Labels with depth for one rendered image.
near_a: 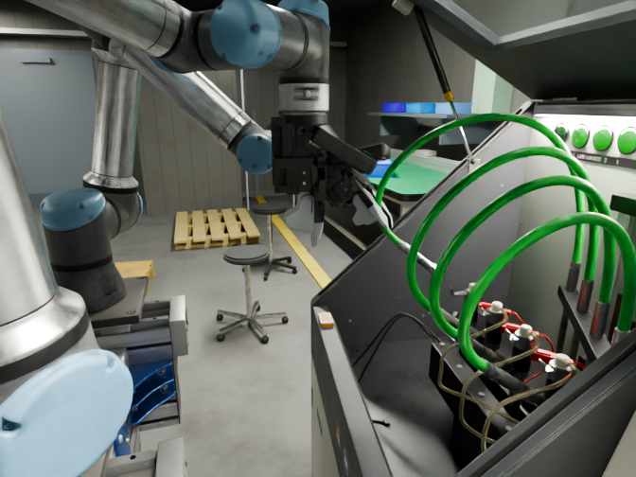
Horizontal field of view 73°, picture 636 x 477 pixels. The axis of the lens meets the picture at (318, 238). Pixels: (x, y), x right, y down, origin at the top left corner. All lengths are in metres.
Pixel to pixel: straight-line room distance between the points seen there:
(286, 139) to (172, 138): 5.47
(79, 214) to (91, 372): 0.60
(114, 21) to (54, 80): 6.63
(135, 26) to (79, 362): 0.39
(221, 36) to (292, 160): 0.20
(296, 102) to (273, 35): 0.12
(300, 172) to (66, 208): 0.49
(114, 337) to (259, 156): 0.50
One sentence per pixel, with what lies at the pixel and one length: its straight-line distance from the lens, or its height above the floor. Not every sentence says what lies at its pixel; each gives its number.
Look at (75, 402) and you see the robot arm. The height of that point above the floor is 1.23.
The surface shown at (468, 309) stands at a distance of 0.55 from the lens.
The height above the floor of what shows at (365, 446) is 0.95.
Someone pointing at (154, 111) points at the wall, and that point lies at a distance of 6.11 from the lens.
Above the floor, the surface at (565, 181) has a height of 1.34.
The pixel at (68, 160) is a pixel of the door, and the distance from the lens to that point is 7.23.
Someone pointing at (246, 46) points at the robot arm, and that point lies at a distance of 0.55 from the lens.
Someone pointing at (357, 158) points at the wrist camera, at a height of 1.36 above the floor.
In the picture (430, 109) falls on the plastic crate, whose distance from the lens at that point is 4.32.
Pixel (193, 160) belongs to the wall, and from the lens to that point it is 6.13.
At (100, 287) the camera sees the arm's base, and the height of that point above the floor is 1.08.
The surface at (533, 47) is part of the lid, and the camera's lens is 0.99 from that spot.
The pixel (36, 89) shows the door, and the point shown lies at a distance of 7.26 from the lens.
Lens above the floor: 1.44
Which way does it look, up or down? 17 degrees down
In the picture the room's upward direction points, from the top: straight up
